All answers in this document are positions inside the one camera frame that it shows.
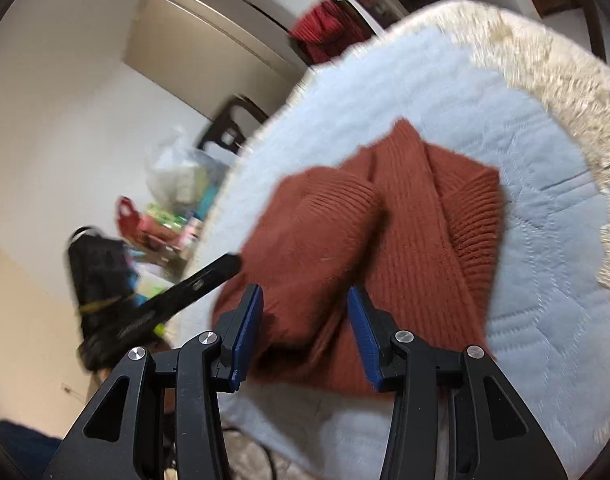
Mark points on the light blue quilted mat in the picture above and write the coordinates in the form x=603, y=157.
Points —
x=535, y=210

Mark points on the pile of colourful packets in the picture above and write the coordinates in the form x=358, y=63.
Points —
x=160, y=220

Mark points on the light blue quilted table cover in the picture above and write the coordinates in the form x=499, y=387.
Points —
x=560, y=75

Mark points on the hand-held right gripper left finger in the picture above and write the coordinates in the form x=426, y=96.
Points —
x=247, y=335

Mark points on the dark wooden chair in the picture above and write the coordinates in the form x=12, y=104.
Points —
x=220, y=125
x=592, y=20

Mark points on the clear plastic bag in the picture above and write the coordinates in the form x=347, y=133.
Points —
x=175, y=170

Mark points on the red cloth cover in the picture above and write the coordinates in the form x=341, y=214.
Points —
x=325, y=30

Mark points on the beige door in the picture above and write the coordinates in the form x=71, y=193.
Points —
x=195, y=50

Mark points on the red bag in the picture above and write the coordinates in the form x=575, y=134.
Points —
x=127, y=215

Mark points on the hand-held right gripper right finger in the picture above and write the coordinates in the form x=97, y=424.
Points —
x=365, y=340

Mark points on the dark blue cloth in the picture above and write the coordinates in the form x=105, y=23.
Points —
x=20, y=445

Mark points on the rust brown knitted sweater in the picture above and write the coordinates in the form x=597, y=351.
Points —
x=410, y=240

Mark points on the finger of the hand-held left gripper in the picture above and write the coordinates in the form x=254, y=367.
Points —
x=195, y=285

